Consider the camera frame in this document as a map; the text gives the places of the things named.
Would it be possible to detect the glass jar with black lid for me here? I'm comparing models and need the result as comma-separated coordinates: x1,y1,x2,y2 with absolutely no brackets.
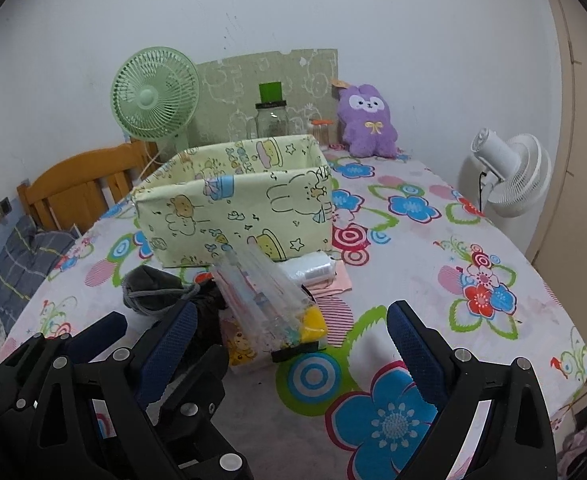
255,101,290,139

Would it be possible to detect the yellow-green printed fabric storage box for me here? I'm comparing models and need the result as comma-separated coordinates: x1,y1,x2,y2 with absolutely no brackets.
132,135,334,268

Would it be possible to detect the small jar with orange lid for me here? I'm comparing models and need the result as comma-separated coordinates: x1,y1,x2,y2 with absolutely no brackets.
310,119,334,150

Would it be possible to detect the wooden chair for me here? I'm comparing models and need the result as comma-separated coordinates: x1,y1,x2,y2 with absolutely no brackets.
16,141,162,233

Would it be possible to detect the beige wooden door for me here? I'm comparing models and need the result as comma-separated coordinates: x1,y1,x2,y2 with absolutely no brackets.
526,0,587,411

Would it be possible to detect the floral printed cloth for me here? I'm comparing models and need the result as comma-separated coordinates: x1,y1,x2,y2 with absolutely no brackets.
4,147,587,480

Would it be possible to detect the green desk fan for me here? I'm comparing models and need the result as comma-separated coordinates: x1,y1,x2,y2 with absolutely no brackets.
111,46,200,161

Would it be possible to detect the clear plastic packet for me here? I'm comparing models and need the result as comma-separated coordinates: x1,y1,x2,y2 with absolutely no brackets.
211,245,329,361

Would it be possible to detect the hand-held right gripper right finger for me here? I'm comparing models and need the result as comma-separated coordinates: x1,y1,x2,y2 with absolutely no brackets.
387,301,558,480

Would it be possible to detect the purple plush toy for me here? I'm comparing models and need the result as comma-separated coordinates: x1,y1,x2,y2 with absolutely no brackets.
332,80,399,158

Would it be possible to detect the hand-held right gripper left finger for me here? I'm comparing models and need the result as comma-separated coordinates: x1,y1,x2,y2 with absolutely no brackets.
26,302,198,480

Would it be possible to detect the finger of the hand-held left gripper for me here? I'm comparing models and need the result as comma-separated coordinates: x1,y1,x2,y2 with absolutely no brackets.
0,311,128,480
148,347,254,480

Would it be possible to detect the pink cloth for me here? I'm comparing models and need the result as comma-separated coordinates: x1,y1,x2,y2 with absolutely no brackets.
556,430,587,476

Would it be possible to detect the green printed board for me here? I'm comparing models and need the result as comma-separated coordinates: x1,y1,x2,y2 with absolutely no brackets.
196,49,338,147

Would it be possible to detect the yellow cartoon print packet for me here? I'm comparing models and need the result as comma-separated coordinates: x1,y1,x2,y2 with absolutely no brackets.
222,317,274,368

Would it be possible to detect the white desk fan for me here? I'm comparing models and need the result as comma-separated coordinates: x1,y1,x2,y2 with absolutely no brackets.
471,128,553,218

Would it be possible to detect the green plastic cup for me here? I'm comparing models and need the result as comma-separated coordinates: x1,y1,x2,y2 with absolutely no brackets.
259,81,284,104

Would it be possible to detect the white plastic pack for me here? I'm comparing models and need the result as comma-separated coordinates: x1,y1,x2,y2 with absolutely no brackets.
278,252,338,286

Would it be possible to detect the pink tissue pack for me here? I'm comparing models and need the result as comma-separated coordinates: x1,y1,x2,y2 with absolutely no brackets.
271,260,353,363

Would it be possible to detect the grey knit beanie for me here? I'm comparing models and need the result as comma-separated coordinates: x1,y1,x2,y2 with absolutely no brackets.
122,266,202,316

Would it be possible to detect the grey plaid pillow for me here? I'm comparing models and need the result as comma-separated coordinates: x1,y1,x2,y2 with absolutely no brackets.
0,215,82,336

